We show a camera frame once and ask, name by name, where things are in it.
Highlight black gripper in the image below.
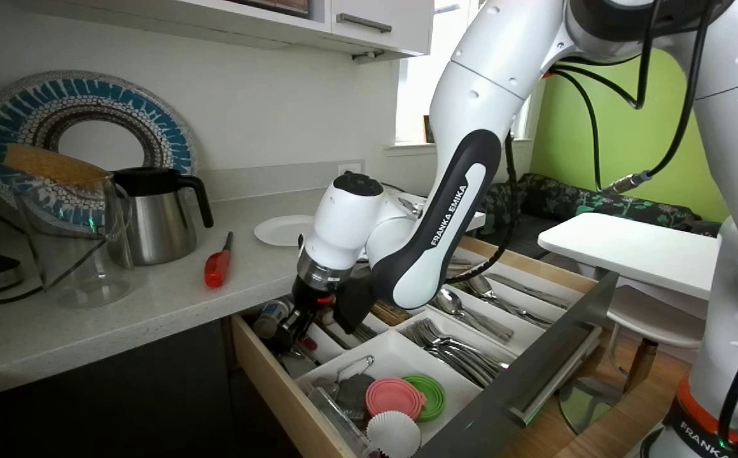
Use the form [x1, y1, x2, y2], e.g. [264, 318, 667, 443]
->
[252, 274, 344, 355]

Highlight wooden drawer with dark front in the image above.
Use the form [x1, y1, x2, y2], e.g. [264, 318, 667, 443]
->
[224, 237, 694, 458]

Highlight white plate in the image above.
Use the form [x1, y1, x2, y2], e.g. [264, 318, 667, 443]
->
[252, 212, 318, 250]

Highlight open wooden kitchen drawer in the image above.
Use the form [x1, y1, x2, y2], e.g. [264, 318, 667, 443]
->
[252, 251, 594, 458]

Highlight blue patterned decorative plate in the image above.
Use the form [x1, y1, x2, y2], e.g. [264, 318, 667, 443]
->
[0, 68, 201, 237]

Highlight metal tea strainer tongs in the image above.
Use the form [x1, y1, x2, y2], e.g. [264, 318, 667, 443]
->
[311, 354, 379, 390]

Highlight dark grey round lid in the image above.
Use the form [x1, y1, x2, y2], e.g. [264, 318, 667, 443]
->
[332, 371, 376, 419]

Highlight clear plastic ruler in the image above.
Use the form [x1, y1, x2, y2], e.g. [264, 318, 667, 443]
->
[303, 385, 370, 458]

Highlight pink silicone lid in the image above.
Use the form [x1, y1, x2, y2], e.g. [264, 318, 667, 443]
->
[363, 376, 426, 419]

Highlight steel fork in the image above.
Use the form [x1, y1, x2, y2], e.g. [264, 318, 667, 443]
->
[410, 318, 493, 385]
[421, 331, 510, 390]

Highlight green silicone lid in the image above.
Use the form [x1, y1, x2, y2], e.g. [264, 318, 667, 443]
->
[402, 371, 448, 425]

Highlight small steel spoon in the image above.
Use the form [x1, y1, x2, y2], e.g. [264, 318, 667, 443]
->
[430, 284, 515, 343]

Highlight dark base cabinet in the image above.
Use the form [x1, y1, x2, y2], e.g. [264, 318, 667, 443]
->
[0, 318, 303, 458]

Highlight large steel spoon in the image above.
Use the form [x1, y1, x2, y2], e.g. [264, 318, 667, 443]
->
[468, 271, 556, 327]

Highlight clear glass jar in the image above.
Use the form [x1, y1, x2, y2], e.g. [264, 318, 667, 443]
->
[9, 173, 146, 309]

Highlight wooden dish brush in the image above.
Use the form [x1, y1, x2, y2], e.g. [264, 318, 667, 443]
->
[1, 139, 110, 195]

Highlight dark floral cushion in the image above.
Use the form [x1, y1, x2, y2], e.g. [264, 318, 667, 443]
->
[479, 173, 719, 242]

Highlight white upper cabinet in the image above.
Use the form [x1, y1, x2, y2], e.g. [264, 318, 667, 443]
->
[9, 0, 438, 60]

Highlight white table board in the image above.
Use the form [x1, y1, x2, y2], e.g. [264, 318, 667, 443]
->
[536, 212, 723, 350]

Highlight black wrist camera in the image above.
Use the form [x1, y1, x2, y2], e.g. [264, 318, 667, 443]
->
[332, 274, 381, 336]

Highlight red handled tool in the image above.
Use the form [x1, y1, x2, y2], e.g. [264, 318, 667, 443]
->
[201, 228, 237, 290]

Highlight black power cable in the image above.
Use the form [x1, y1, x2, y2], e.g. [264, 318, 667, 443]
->
[0, 204, 112, 307]

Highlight silver drawer handle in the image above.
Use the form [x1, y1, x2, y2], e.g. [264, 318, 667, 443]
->
[505, 325, 606, 428]

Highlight silver cabinet handle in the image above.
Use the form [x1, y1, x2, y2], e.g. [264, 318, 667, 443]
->
[332, 10, 395, 36]

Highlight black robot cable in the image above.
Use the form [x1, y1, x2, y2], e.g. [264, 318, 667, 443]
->
[545, 0, 719, 199]

